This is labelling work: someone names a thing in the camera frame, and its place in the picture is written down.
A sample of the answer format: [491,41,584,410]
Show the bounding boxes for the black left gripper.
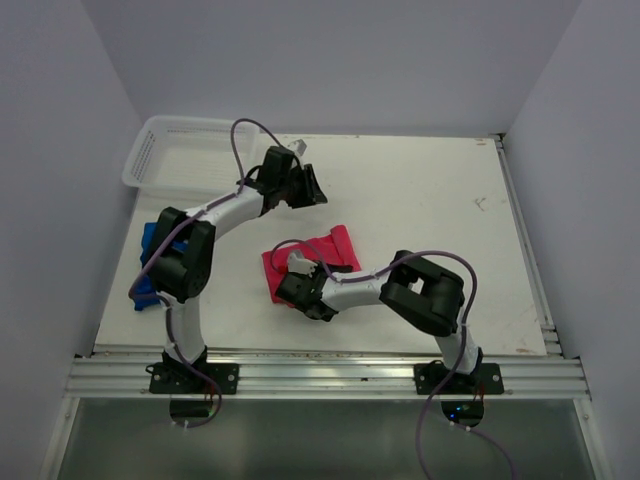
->
[277,163,327,209]

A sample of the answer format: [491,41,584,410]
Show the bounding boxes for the pink microfiber towel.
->
[261,225,361,304]

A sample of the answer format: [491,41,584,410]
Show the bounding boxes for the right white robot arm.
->
[275,250,482,393]

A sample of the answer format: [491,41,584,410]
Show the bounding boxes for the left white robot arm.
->
[141,146,327,393]

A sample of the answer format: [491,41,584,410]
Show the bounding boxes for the white plastic basket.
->
[121,115,260,198]

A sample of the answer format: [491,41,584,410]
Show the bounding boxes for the blue microfiber towel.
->
[133,222,160,312]

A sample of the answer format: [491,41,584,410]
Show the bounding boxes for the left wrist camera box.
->
[287,139,307,157]

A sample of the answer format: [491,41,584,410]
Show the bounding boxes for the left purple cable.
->
[127,118,301,429]

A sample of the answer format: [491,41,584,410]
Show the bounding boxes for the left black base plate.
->
[145,362,239,395]

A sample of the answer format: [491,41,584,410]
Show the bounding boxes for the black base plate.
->
[145,362,239,395]
[413,360,505,395]

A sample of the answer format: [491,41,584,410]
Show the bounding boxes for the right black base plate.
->
[413,360,505,395]

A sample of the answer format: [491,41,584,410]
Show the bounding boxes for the aluminium mounting rail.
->
[64,349,590,400]

